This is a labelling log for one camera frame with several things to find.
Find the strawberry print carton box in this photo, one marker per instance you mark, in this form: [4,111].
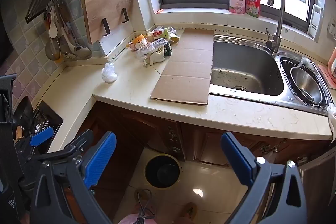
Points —
[157,34]

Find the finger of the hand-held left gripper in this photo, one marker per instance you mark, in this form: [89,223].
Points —
[78,140]
[42,136]

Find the pink container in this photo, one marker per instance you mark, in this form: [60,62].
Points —
[332,61]

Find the black wall rack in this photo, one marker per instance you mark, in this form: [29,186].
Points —
[39,7]

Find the pink tray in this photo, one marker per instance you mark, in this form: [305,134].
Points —
[326,77]

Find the brown cardboard sheet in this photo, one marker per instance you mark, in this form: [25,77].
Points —
[186,69]

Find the crumpled white plastic bag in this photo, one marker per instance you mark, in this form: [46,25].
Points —
[109,73]

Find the pale yellow pouch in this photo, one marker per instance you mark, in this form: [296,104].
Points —
[174,38]

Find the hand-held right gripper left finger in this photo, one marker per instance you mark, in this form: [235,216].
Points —
[101,161]

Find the steel bowl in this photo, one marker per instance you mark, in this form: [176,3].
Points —
[305,85]

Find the steel strainer ladle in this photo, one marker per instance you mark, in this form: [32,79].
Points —
[52,49]

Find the white cloth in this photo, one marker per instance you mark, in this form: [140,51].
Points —
[332,119]

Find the steel kitchen faucet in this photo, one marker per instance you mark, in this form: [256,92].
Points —
[278,24]

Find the clear printed plastic wrapper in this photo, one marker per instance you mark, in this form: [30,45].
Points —
[151,47]

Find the orange sticker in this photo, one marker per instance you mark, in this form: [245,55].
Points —
[158,11]

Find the steel soup ladle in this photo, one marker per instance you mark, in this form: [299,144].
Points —
[83,52]

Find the stainless steel sink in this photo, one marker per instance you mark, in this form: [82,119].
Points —
[244,69]

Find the white wall switch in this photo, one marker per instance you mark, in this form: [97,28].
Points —
[332,32]

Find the white ribbed wall box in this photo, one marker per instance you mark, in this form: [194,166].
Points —
[315,23]

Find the beige loofah sponge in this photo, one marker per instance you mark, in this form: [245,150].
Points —
[155,56]

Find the round black waste bin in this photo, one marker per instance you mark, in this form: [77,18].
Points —
[162,171]

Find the black board bracket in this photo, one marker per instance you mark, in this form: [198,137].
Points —
[125,15]
[105,27]

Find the wooden cutting board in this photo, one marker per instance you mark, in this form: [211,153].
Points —
[105,8]

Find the tan drink carton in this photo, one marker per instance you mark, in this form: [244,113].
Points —
[132,47]

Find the yellow snack wrapper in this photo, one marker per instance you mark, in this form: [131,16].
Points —
[140,40]

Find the clear plastic bag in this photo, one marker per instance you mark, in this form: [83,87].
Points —
[305,62]

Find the black wok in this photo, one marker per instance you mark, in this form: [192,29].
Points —
[23,112]

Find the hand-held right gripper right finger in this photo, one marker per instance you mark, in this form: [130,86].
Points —
[236,158]

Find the white slotted spatula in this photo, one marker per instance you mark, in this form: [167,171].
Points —
[68,55]

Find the white rice spoon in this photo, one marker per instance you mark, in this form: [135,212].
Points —
[53,29]

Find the black rimmed drain basket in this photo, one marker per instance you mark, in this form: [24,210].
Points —
[284,66]

